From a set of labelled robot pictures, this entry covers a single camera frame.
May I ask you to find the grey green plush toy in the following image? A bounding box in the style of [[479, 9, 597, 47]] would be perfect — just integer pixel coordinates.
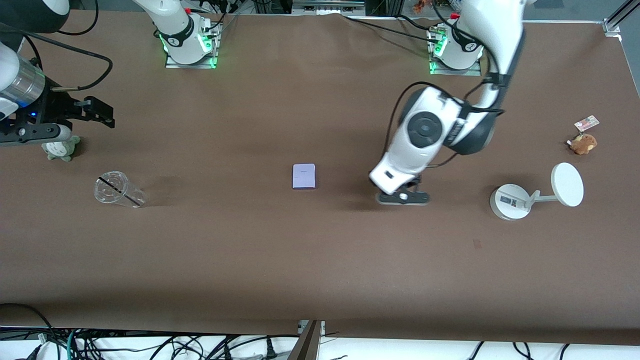
[[41, 136, 81, 162]]

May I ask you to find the clear plastic cup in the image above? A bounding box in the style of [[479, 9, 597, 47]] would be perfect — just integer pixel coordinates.
[[93, 171, 149, 208]]

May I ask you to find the black drinking straw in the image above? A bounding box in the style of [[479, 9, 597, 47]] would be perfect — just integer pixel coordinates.
[[98, 176, 142, 207]]

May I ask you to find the white round desk stand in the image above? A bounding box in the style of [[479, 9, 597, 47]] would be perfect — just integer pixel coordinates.
[[489, 162, 585, 221]]

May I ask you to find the brown table cover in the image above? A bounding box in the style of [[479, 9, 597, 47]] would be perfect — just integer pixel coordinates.
[[0, 10, 640, 346]]

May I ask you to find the brown hamster plush toy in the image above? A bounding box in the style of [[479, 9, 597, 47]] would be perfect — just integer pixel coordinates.
[[567, 132, 598, 155]]

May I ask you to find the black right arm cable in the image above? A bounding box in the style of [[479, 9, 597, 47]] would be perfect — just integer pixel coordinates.
[[0, 0, 114, 93]]

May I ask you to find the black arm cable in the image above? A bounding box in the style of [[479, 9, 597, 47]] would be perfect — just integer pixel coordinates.
[[0, 0, 114, 93], [384, 20, 507, 168]]

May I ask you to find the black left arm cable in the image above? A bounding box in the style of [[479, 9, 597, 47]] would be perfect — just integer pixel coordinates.
[[384, 20, 507, 168]]

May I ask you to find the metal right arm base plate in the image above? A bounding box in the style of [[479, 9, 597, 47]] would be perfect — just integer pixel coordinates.
[[165, 20, 219, 70]]

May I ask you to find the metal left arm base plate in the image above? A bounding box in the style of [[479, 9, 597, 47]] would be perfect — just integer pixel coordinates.
[[429, 27, 482, 77]]

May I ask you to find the black cable across table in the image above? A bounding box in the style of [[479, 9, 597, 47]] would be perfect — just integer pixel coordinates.
[[342, 14, 443, 43]]

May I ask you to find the aluminium frame post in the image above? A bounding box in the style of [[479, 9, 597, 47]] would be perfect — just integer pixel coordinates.
[[287, 320, 326, 360]]

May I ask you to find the black looped floor cable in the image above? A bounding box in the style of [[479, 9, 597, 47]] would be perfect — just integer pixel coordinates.
[[0, 303, 53, 346]]

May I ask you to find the aluminium rail with sockets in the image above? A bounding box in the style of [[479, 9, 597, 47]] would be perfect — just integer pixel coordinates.
[[292, 0, 366, 16]]

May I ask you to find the aluminium frame corner bracket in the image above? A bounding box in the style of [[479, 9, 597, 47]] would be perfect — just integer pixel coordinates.
[[602, 0, 640, 37]]

